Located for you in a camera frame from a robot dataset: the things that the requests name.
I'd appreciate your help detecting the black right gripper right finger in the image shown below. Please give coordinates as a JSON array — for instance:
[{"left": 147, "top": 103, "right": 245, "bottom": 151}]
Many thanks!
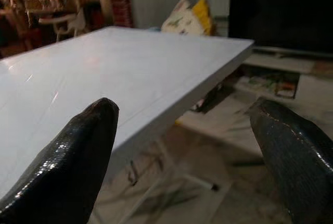
[{"left": 249, "top": 97, "right": 333, "bottom": 224}]

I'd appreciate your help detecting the red patterned curtain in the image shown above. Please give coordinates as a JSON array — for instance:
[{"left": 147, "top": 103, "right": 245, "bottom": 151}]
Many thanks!
[{"left": 108, "top": 0, "right": 134, "bottom": 28}]

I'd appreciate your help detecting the yellow pillow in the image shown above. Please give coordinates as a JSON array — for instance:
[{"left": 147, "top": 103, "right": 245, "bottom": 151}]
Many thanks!
[{"left": 191, "top": 0, "right": 215, "bottom": 36}]

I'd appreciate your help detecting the colourful book pile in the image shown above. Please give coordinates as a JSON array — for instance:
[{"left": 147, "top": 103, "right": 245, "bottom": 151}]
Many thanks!
[{"left": 235, "top": 74, "right": 299, "bottom": 99}]

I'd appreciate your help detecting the white television stand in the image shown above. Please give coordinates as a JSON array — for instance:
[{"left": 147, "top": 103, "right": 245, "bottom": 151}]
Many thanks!
[{"left": 234, "top": 46, "right": 333, "bottom": 110}]

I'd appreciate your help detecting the black television screen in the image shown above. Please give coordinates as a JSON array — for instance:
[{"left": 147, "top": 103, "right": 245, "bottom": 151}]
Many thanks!
[{"left": 228, "top": 0, "right": 333, "bottom": 53}]

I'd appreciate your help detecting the white high chair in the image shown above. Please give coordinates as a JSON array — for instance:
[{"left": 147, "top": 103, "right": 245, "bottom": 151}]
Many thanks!
[{"left": 39, "top": 7, "right": 86, "bottom": 41}]

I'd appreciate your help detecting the white printed pillow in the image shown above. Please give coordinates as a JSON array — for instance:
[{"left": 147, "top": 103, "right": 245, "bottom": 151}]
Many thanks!
[{"left": 161, "top": 0, "right": 206, "bottom": 36}]

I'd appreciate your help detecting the white folding table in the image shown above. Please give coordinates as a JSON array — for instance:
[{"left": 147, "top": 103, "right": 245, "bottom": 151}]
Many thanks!
[{"left": 0, "top": 25, "right": 255, "bottom": 224}]

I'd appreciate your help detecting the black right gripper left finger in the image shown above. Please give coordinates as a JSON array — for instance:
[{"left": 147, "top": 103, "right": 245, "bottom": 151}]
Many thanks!
[{"left": 0, "top": 97, "right": 120, "bottom": 224}]

